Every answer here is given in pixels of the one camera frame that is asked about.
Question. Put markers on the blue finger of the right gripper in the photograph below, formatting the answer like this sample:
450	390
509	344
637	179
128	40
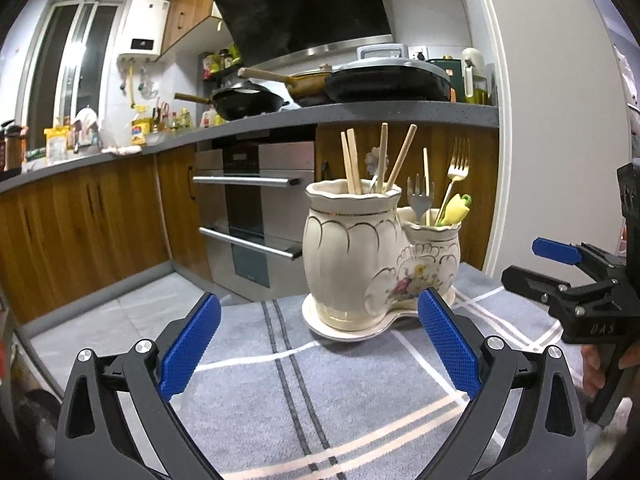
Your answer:
556	251

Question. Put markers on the grey lidded electric griddle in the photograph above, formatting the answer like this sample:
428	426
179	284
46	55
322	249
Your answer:
384	72

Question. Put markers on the thin wooden stick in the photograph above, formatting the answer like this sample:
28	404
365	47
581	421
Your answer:
426	169

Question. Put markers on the grey plaid table cloth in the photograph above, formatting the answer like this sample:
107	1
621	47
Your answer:
272	400

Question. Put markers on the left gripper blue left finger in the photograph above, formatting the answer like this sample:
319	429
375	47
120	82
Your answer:
94	441

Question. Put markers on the person's right hand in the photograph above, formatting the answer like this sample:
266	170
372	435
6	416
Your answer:
593	377

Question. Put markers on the dark green appliance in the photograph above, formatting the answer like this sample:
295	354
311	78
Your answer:
453	68

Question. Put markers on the brown wooden-handled pan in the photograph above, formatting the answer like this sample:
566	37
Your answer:
307	88

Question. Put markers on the silver spoon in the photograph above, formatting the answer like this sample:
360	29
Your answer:
371	161

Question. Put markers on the cream floral ceramic utensil holder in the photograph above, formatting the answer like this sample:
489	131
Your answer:
367	259

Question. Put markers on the green yellow tulip utensil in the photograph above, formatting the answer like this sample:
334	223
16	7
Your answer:
456	210

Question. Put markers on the grey kitchen countertop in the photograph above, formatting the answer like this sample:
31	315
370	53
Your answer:
415	112

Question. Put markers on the yellow cooking oil bottle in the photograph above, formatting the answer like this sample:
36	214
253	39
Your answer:
141	124

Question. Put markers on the stainless built-in oven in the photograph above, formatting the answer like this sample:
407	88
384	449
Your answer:
253	207

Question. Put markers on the white water heater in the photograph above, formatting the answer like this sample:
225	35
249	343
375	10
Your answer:
143	31

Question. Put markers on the black wok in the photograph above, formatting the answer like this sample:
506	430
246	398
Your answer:
239	101

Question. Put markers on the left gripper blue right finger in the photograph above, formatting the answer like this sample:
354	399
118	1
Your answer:
546	439

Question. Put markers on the silver fork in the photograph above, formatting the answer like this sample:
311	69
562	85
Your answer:
420	199

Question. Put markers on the wooden chopstick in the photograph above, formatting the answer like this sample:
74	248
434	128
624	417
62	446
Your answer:
382	154
402	155
347	163
353	154

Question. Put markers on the black range hood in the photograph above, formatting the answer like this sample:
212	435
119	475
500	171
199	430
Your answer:
268	29

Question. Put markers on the gold fork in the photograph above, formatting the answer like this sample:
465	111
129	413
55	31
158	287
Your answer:
458	171

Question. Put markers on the oil dispenser bottle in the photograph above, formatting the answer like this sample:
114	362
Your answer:
474	76

